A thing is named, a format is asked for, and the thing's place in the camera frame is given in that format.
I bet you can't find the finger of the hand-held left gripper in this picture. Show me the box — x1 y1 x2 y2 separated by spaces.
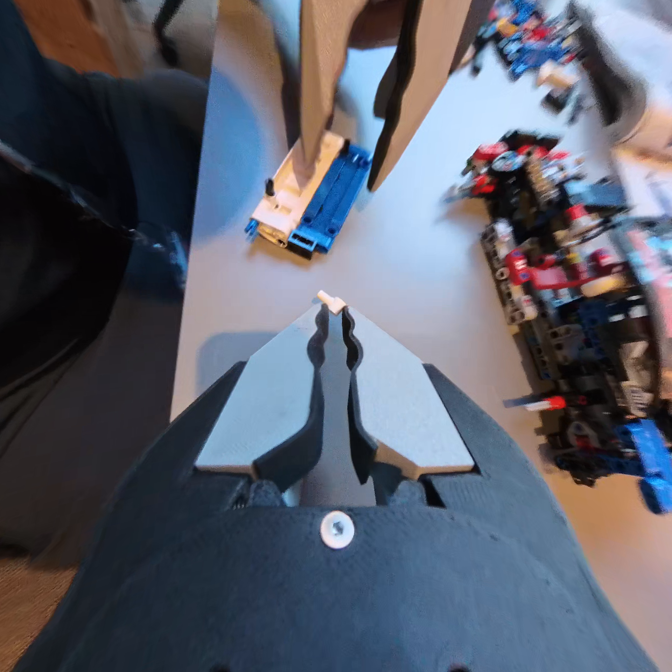
366 0 476 193
298 0 371 179

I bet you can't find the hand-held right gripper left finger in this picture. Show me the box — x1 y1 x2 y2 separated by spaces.
194 303 330 493

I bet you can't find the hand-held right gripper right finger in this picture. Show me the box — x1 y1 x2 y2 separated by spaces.
341 307 477 485

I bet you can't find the blue and white brick panel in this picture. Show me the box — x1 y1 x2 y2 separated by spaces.
244 130 373 260

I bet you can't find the partly built brick car model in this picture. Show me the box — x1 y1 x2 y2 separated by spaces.
443 130 672 515

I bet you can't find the pile of loose bricks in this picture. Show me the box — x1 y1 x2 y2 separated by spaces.
470 0 594 113

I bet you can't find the person's dark clothing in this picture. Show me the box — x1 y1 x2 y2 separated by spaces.
0 0 211 557

